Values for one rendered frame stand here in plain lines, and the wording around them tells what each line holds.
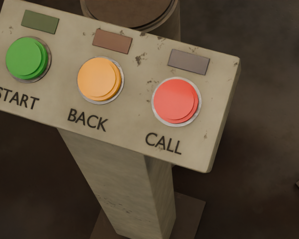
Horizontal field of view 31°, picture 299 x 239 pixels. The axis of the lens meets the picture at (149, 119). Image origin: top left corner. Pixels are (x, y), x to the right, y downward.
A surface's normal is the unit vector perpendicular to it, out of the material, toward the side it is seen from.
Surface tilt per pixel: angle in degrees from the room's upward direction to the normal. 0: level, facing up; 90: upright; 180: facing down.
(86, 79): 20
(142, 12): 0
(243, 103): 0
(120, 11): 0
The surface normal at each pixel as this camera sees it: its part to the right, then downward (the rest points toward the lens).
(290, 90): -0.07, -0.40
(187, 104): -0.18, -0.08
